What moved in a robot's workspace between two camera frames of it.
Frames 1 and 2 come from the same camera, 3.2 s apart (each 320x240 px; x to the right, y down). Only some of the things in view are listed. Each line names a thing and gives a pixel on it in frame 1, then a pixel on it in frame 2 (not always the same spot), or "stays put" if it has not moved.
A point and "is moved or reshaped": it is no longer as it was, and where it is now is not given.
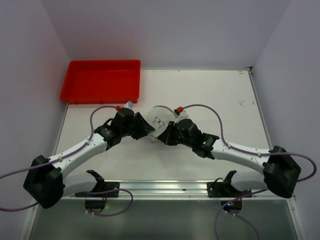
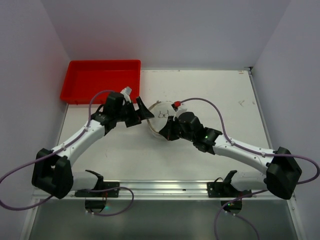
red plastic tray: x=92 y=81 stays put
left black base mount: x=98 y=201 stays put
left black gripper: x=138 y=126 to x=133 y=115
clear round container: x=158 y=117 is moved or reshaped
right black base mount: x=230 y=197 stays put
